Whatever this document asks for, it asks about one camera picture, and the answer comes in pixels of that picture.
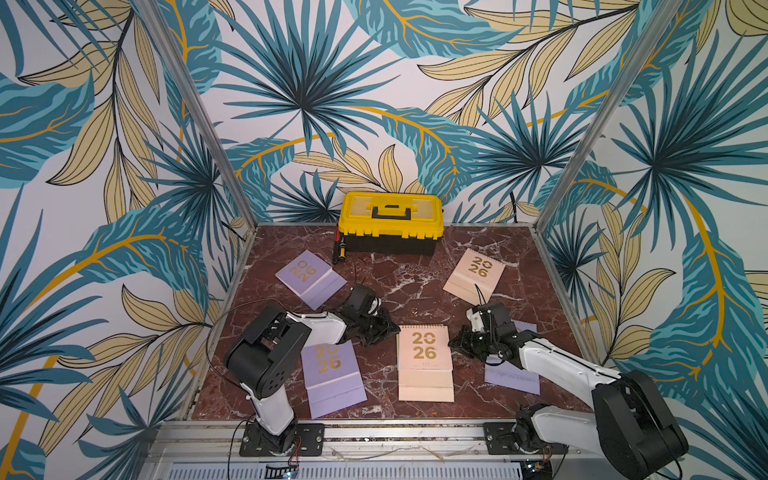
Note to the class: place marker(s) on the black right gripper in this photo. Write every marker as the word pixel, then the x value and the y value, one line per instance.
pixel 474 341

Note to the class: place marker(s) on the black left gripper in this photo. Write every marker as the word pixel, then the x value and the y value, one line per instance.
pixel 388 330

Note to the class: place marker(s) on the pink calendar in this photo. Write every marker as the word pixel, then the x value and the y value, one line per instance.
pixel 425 368
pixel 475 277

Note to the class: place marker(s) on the purple calendar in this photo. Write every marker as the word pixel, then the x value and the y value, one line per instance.
pixel 508 375
pixel 332 378
pixel 312 279

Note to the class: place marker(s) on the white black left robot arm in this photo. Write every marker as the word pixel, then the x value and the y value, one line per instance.
pixel 270 347

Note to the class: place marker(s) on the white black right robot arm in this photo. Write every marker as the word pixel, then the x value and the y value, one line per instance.
pixel 627 422

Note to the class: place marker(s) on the yellow black screwdriver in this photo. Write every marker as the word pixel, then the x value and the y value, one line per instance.
pixel 342 250

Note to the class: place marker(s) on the yellow black toolbox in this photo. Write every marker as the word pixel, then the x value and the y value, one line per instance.
pixel 391 223

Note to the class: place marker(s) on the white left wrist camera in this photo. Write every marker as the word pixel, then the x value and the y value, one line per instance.
pixel 374 306

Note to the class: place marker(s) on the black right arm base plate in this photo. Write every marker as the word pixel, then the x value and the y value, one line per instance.
pixel 508 438

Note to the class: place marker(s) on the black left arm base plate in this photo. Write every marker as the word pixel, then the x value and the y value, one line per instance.
pixel 304 438

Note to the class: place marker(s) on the aluminium front rail frame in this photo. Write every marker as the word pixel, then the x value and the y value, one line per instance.
pixel 360 449

